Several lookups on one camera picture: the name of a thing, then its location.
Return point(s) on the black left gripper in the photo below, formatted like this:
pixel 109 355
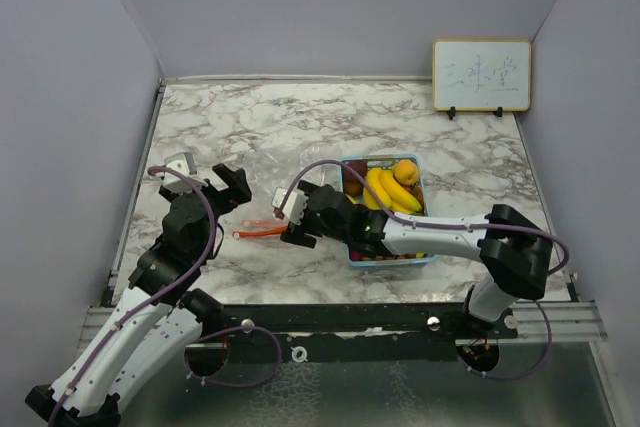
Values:
pixel 236 193

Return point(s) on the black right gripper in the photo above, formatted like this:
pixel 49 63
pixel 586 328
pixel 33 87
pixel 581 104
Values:
pixel 300 236

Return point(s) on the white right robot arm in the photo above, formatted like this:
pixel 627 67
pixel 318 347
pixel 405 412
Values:
pixel 515 252

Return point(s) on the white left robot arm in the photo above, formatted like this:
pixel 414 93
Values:
pixel 164 273

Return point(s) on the red apple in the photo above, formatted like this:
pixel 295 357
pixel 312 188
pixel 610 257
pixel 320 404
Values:
pixel 355 168

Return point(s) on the yellow banana bunch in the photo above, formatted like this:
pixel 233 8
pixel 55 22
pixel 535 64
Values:
pixel 390 193

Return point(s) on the light blue plastic basket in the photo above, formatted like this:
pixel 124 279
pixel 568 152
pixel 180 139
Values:
pixel 355 190

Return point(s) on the orange mango fruit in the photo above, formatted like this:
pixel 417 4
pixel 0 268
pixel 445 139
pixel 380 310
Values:
pixel 406 172

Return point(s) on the small framed whiteboard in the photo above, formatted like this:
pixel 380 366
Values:
pixel 481 75

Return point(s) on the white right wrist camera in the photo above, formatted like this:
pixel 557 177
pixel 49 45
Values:
pixel 291 208

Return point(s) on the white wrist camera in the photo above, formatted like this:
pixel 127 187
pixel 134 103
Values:
pixel 178 173
pixel 291 208

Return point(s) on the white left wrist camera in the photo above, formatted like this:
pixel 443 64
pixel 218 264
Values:
pixel 178 173

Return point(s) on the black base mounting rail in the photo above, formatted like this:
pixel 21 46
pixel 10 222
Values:
pixel 327 333

